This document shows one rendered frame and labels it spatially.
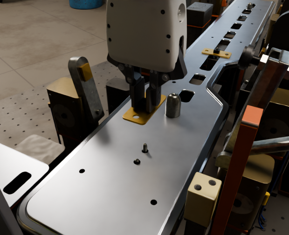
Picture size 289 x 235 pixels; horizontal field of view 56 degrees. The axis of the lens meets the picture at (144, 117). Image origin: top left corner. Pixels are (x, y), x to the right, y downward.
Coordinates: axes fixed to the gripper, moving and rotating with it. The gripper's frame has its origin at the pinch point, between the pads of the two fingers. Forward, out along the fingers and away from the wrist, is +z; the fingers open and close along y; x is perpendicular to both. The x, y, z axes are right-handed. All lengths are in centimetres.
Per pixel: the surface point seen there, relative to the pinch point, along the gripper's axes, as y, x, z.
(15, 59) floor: 246, -155, 110
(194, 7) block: 18, -79, 9
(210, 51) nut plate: 1.7, -46.2, 11.5
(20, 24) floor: 332, -243, 110
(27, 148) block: 21.0, 7.8, 13.8
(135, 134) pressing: 3.6, -3.1, 11.8
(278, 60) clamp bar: -16.3, 1.3, -9.5
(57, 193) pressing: 7.7, 14.1, 11.9
